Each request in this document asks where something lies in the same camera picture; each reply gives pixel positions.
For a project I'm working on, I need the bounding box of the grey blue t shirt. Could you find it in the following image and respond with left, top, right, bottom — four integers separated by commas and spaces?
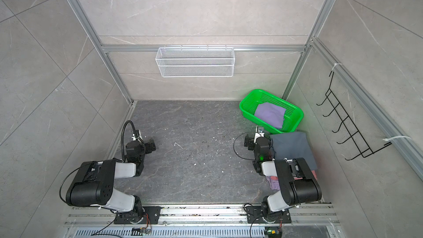
271, 132, 317, 171

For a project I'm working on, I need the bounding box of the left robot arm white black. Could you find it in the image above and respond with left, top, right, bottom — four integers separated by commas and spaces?
65, 139, 156, 215

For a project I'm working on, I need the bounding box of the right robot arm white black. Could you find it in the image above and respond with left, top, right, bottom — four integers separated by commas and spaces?
244, 132, 322, 217

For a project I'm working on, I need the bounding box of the purple t shirt in basket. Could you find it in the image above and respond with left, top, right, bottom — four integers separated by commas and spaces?
254, 102, 286, 129

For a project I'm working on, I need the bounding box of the green plastic basket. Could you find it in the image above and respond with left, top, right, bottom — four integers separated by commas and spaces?
239, 89, 304, 134

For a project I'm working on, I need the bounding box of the folded purple t shirt bottom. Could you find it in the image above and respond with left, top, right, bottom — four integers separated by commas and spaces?
266, 176, 280, 191

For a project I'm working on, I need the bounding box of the folded pink t shirt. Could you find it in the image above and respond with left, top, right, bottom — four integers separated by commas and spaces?
294, 170, 317, 181

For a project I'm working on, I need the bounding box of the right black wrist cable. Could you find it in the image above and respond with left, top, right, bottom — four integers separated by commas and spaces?
232, 133, 255, 162

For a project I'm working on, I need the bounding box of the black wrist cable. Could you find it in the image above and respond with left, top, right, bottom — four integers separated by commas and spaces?
232, 133, 255, 162
120, 119, 138, 162

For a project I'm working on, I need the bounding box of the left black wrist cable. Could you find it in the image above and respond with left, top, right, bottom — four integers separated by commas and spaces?
120, 119, 138, 162

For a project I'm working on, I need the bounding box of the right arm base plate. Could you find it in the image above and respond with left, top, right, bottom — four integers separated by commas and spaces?
243, 204, 292, 224

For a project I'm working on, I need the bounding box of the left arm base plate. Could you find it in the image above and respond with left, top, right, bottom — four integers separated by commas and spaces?
113, 206, 161, 225

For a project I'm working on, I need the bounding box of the white wire mesh shelf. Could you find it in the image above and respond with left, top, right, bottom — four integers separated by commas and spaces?
155, 47, 236, 78

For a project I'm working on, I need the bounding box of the aluminium mounting rail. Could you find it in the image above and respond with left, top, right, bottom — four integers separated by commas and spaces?
64, 204, 341, 228

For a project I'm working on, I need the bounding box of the black wire hook rack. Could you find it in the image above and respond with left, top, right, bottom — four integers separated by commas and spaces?
316, 72, 392, 161

